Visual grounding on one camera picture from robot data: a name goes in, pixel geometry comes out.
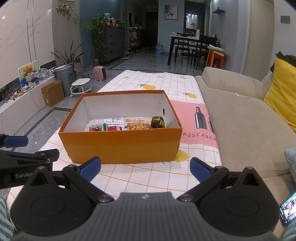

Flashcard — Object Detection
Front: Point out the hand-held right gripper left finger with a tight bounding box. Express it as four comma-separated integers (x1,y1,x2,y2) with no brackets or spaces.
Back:
24,156,114,204

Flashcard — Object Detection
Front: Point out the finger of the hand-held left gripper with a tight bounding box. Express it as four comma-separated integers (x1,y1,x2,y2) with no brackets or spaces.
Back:
0,148,60,171
0,134,29,148

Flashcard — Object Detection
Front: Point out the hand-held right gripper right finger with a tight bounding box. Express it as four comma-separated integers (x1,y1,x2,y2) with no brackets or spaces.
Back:
176,157,265,203

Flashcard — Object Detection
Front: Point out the orange cardboard box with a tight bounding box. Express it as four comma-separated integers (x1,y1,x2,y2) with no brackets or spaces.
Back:
58,90,183,165

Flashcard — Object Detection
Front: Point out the white translucent snack packet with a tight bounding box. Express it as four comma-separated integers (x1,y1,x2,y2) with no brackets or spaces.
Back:
89,117,125,127

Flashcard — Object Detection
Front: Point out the dark green egg packet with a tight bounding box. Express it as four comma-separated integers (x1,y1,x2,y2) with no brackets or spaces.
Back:
151,115,167,129

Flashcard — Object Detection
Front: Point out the peanut packet red-white print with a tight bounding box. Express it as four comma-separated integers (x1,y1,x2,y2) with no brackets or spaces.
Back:
125,118,152,130

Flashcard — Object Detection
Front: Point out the teal striped cloth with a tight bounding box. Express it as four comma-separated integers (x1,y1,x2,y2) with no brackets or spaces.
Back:
0,195,16,241

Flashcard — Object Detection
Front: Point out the beige sofa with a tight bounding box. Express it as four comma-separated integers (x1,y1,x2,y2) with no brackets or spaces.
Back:
194,67,296,235

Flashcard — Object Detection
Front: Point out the brown cardboard carton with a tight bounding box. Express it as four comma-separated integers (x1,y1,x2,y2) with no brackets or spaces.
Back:
41,80,65,107

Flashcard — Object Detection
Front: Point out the group of small ornaments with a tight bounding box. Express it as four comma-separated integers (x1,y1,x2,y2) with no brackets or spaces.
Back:
9,67,57,102

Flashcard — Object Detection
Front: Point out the teddy bear picture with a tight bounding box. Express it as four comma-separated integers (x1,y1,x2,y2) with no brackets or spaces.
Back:
18,60,41,82

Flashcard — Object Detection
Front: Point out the grey plant pot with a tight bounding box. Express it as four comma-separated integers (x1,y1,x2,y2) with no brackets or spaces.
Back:
54,65,77,97

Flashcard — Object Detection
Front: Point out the white rolling stool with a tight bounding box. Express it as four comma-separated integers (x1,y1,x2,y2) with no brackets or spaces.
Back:
70,78,92,98

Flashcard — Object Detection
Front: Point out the light blue pillow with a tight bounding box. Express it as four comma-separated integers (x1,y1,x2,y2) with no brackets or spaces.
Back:
284,148,296,177

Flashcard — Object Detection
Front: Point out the pink heater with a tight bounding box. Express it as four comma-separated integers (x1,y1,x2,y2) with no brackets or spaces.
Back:
93,66,106,82

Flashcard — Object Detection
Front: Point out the black smartphone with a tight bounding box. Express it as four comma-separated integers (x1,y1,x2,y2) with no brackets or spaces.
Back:
278,192,296,227

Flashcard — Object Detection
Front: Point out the potted long-leaf plant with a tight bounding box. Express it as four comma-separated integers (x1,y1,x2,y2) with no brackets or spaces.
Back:
50,40,85,70

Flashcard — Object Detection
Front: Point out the yellow pillow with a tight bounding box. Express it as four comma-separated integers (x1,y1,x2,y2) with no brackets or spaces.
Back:
264,56,296,133

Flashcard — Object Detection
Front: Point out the orange stool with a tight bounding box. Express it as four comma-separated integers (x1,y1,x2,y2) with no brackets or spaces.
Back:
206,49,225,70

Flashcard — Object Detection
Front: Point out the pale teal cloth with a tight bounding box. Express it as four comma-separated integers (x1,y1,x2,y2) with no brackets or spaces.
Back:
281,218,296,241

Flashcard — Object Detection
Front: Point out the black dining chair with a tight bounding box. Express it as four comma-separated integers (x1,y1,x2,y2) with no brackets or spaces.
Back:
189,34,211,70
174,46,190,62

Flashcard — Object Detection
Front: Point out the pale stack of papers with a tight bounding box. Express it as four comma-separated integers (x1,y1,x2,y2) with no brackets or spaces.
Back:
207,44,228,56

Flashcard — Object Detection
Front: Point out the dark grey cabinet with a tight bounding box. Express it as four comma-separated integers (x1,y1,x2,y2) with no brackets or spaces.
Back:
105,26,127,65

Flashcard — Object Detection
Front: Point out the dark dining table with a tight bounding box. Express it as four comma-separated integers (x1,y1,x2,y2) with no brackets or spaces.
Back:
167,34,220,65

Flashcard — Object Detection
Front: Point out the large green leafy plant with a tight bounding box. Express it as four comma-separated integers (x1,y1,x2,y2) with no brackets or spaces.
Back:
86,14,109,58

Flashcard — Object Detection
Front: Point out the cluttered shoe rack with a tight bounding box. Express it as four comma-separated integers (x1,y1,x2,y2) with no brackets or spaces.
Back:
128,25,142,56

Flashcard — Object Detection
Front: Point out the hanging vine plant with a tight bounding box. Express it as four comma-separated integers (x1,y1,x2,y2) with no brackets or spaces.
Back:
55,3,81,24

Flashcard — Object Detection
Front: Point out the dark brown cushion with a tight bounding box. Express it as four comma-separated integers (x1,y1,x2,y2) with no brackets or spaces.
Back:
270,51,296,72

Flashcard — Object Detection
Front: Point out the wall mirror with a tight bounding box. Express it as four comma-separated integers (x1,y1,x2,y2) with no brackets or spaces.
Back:
184,12,199,30

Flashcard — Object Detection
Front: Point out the flower wall painting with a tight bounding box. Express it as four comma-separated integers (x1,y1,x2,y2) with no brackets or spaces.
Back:
165,5,178,19

